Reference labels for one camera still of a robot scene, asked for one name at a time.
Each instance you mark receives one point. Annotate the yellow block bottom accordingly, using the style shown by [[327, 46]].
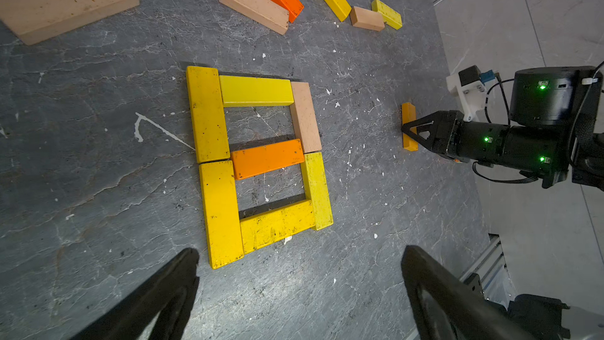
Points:
[[221, 213]]

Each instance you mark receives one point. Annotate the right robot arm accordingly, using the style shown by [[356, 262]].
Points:
[[564, 99]]

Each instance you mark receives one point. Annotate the tan block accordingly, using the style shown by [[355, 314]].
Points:
[[264, 12], [304, 118], [34, 21], [366, 19]]

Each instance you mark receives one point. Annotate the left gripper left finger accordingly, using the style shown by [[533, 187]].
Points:
[[166, 298]]

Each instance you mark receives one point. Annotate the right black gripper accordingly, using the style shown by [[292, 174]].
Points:
[[533, 151]]

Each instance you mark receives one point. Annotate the tan block top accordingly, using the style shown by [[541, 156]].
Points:
[[366, 19]]

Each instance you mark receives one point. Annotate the aluminium rail frame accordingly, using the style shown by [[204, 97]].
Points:
[[485, 277]]

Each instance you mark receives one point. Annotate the yellow-green block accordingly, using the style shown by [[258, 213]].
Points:
[[390, 16], [316, 189]]

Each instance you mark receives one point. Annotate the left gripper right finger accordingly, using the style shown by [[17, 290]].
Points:
[[443, 307]]

